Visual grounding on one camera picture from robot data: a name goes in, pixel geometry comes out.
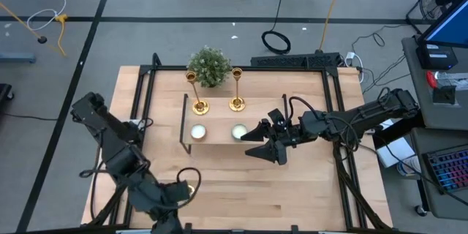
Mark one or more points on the white and blue roll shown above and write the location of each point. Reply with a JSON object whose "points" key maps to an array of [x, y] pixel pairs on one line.
{"points": [[404, 170]]}

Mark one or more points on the black floor fan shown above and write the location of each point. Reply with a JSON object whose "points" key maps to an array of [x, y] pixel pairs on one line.
{"points": [[429, 0]]}

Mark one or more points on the white power adapter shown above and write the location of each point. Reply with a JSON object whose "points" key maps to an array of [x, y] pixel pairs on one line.
{"points": [[350, 56]]}

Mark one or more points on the clear plastic bag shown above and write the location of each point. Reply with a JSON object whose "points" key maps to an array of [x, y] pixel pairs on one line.
{"points": [[455, 79]]}

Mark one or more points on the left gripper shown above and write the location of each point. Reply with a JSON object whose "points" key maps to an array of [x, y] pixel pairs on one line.
{"points": [[172, 195]]}

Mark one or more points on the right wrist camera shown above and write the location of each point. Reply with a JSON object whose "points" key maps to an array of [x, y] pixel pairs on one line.
{"points": [[278, 117]]}

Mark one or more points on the white box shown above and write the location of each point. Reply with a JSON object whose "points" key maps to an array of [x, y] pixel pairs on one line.
{"points": [[400, 151]]}

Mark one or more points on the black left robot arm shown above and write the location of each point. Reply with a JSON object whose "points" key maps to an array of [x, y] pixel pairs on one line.
{"points": [[117, 150]]}

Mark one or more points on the monitor with blue screen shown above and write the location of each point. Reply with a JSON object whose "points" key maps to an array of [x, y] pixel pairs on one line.
{"points": [[453, 27]]}

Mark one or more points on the tall gold candlestick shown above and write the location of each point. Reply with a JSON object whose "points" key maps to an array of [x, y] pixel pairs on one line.
{"points": [[200, 107], [237, 104]]}

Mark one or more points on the black box device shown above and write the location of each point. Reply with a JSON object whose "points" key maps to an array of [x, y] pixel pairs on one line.
{"points": [[437, 60]]}

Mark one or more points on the small black box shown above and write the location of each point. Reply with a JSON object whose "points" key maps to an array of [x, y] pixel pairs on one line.
{"points": [[444, 95]]}

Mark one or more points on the short gold candlestick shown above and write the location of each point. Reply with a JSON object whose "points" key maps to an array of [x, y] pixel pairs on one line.
{"points": [[191, 190]]}

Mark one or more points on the black caster wheel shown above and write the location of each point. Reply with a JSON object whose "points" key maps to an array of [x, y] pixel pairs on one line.
{"points": [[420, 211]]}

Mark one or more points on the wooden shelf black metal frame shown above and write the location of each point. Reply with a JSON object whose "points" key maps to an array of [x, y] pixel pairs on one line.
{"points": [[219, 117]]}

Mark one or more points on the grey desk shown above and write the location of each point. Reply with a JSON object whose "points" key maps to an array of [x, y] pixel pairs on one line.
{"points": [[417, 77], [449, 206]]}

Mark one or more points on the white candle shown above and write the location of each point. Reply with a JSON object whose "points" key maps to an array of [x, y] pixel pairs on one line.
{"points": [[198, 132], [237, 131]]}

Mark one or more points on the artificial plant in black pot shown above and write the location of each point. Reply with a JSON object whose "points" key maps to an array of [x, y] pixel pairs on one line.
{"points": [[209, 66]]}

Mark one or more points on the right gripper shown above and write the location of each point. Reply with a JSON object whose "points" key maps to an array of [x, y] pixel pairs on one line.
{"points": [[303, 128]]}

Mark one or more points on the grey floor bar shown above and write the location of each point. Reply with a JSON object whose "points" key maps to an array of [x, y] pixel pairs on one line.
{"points": [[16, 58]]}

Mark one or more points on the black chair base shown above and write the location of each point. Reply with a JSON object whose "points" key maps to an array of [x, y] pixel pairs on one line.
{"points": [[4, 93]]}

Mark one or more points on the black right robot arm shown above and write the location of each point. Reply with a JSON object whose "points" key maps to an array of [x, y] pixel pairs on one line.
{"points": [[373, 111]]}

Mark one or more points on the backlit rainbow keyboard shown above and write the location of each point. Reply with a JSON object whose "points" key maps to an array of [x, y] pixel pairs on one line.
{"points": [[451, 170]]}

